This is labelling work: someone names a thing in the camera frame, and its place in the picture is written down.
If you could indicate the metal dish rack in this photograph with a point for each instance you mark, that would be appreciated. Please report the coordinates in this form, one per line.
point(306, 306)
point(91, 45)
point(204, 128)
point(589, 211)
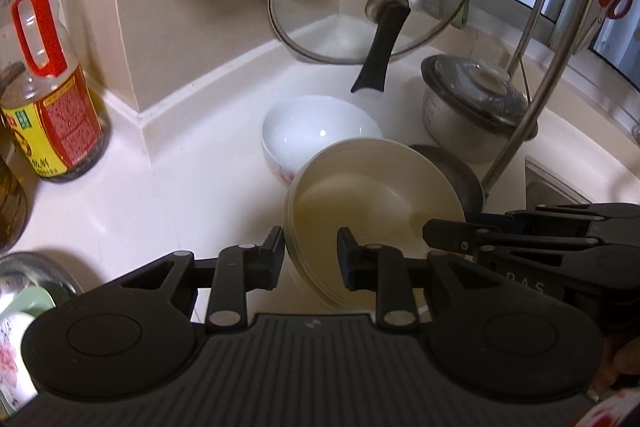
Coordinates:
point(530, 72)

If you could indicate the white pot with glass lid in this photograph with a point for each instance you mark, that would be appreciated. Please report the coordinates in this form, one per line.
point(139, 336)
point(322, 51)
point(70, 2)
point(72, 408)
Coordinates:
point(465, 127)

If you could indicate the white floral ceramic bowl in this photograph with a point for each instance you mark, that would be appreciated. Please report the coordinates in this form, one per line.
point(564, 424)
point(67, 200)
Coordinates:
point(310, 127)

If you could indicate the red white patterned clothing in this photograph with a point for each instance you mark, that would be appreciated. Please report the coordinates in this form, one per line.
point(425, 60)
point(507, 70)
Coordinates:
point(610, 414)

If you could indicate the stainless steel sink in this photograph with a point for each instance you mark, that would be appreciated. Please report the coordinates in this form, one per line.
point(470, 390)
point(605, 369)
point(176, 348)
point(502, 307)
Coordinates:
point(550, 184)

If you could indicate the person's right hand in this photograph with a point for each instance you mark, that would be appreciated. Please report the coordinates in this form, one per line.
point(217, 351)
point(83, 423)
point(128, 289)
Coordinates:
point(625, 357)

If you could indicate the small stainless steel bowl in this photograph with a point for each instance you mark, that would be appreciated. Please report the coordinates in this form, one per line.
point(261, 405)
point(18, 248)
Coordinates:
point(460, 179)

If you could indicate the large cream plastic bowl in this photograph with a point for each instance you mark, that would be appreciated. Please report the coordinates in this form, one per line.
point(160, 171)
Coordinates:
point(370, 207)

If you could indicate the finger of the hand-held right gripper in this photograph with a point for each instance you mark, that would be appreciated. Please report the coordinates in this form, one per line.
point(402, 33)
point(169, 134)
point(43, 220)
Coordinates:
point(565, 214)
point(460, 239)

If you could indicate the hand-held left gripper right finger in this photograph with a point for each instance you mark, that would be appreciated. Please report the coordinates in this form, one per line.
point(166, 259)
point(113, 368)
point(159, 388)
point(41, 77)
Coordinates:
point(346, 262)

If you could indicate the large stainless steel basin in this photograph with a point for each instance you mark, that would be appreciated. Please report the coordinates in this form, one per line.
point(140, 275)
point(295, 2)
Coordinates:
point(35, 269)

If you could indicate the cooking oil bottle yellow label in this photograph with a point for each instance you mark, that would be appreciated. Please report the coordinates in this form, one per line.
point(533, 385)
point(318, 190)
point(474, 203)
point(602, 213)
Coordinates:
point(10, 207)

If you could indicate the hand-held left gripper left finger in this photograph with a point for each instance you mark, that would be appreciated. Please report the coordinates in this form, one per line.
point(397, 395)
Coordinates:
point(275, 259)

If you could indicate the white floral oval plate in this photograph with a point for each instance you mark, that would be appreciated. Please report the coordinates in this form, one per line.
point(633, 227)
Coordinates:
point(12, 357)

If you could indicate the green rectangular plate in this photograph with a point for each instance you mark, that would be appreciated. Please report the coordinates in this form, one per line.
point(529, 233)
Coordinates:
point(27, 299)

